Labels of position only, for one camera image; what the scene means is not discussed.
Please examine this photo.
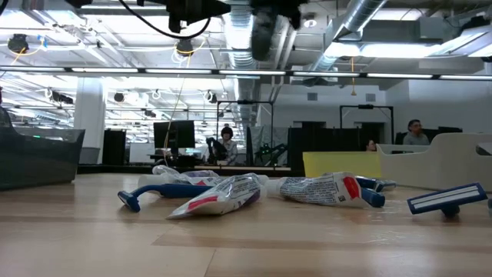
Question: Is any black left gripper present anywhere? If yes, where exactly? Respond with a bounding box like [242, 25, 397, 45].
[136, 0, 231, 35]

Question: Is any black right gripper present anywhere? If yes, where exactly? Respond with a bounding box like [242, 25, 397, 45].
[249, 0, 308, 31]

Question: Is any white travel toothpaste tube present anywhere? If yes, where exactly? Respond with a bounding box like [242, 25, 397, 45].
[264, 171, 374, 209]
[151, 164, 222, 186]
[165, 172, 270, 220]

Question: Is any grey cover sheet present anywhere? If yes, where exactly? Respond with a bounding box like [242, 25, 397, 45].
[251, 125, 289, 155]

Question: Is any black computer monitor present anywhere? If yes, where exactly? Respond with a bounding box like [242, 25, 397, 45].
[153, 120, 196, 150]

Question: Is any white building pillar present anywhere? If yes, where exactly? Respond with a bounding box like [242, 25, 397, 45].
[73, 76, 107, 165]

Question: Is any yellow plastic bin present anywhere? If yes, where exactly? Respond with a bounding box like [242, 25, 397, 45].
[302, 151, 382, 179]

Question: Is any wooden background table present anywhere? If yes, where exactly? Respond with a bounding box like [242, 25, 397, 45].
[194, 165, 292, 172]

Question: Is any black cabinet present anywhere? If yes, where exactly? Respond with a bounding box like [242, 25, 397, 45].
[101, 129, 127, 166]

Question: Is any grey waste bin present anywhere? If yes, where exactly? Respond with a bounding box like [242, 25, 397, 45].
[78, 147, 101, 165]

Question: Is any white plastic bin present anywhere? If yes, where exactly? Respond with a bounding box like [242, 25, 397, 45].
[376, 132, 492, 193]

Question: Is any grey translucent plastic bin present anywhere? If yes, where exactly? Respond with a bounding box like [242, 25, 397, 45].
[0, 105, 86, 192]

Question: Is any black ceiling cable reel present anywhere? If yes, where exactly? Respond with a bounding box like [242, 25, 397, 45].
[7, 33, 30, 54]
[175, 38, 194, 58]

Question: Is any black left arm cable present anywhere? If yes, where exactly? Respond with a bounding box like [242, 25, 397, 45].
[118, 0, 213, 41]

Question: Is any spiral metal air duct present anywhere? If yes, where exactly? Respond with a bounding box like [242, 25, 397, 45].
[307, 0, 389, 74]
[222, 5, 262, 130]

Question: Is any long ceiling light rail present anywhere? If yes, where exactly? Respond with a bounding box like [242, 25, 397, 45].
[0, 65, 492, 81]

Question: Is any yellow hanging pendant cord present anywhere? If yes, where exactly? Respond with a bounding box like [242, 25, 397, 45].
[349, 56, 357, 97]

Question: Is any black metal frame stand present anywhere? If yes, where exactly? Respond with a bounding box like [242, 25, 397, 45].
[339, 104, 395, 145]
[216, 99, 274, 167]

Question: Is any grey rectangular air duct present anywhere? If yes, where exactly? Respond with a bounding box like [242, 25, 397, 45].
[361, 17, 447, 44]

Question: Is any yellow hanging cable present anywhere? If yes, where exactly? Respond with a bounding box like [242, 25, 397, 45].
[161, 36, 208, 167]

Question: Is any black partition wall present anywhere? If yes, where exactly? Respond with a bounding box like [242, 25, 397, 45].
[288, 126, 385, 172]

